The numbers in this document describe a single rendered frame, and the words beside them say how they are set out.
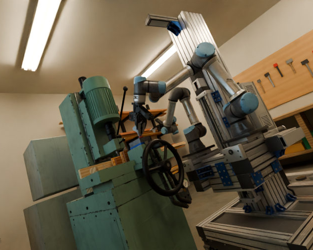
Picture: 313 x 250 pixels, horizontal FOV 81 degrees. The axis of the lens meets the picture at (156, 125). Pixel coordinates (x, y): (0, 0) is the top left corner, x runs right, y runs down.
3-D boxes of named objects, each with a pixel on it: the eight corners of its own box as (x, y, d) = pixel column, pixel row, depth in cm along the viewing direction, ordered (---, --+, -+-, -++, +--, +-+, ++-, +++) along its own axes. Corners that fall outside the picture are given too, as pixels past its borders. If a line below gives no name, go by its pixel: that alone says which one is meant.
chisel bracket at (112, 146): (117, 152, 111) (113, 138, 113) (105, 157, 120) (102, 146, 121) (126, 149, 117) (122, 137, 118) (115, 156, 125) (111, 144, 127)
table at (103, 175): (111, 179, 78) (107, 165, 79) (81, 191, 97) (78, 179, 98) (186, 152, 124) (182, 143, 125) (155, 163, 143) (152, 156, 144)
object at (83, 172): (81, 178, 96) (79, 169, 97) (80, 179, 97) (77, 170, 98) (155, 155, 142) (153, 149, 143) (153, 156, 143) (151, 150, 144)
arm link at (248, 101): (250, 111, 121) (199, 50, 129) (266, 103, 107) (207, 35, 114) (237, 121, 119) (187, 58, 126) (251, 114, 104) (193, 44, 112)
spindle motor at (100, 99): (103, 118, 109) (88, 73, 115) (89, 129, 120) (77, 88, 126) (125, 116, 122) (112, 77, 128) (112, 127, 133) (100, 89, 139)
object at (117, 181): (114, 187, 88) (112, 179, 89) (94, 194, 101) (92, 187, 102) (165, 166, 118) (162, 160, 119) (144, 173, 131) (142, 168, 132)
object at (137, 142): (141, 144, 99) (137, 135, 101) (129, 150, 106) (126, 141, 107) (156, 141, 109) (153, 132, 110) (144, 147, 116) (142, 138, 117)
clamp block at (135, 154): (146, 160, 96) (140, 144, 98) (130, 166, 104) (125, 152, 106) (163, 155, 107) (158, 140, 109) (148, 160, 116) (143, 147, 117)
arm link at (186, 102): (192, 141, 175) (171, 91, 185) (199, 138, 185) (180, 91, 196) (201, 136, 167) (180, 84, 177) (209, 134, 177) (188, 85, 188)
